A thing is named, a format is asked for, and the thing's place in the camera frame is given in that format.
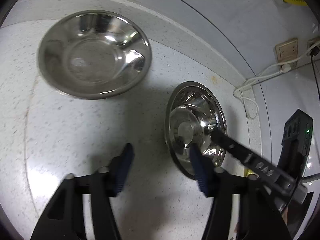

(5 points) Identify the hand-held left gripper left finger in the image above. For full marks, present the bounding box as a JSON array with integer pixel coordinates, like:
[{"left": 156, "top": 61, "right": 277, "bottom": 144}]
[{"left": 30, "top": 143, "right": 135, "bottom": 240}]

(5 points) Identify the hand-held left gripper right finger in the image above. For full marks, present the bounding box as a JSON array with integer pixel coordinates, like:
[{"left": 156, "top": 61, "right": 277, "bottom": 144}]
[{"left": 190, "top": 145, "right": 292, "bottom": 240}]

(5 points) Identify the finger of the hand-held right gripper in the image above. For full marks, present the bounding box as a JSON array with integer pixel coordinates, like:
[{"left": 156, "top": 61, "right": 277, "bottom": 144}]
[{"left": 211, "top": 129, "right": 297, "bottom": 197}]

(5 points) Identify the small steel bowl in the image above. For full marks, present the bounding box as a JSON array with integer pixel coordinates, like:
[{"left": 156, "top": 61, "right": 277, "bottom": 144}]
[
  {"left": 164, "top": 81, "right": 228, "bottom": 180},
  {"left": 169, "top": 104, "right": 217, "bottom": 160}
]

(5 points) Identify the large steel bowl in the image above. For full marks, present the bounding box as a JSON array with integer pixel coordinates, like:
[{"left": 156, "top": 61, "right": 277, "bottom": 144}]
[{"left": 37, "top": 10, "right": 152, "bottom": 100}]

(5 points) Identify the black power cable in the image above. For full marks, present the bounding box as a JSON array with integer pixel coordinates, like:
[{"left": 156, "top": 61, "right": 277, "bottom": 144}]
[{"left": 311, "top": 54, "right": 320, "bottom": 98}]

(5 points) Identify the white power cable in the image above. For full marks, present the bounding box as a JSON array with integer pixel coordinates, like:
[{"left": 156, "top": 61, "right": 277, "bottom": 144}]
[
  {"left": 240, "top": 41, "right": 320, "bottom": 90},
  {"left": 233, "top": 65, "right": 284, "bottom": 119}
]

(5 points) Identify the long yellow gas hose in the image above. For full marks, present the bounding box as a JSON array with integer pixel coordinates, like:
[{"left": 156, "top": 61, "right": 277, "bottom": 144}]
[{"left": 282, "top": 0, "right": 308, "bottom": 7}]

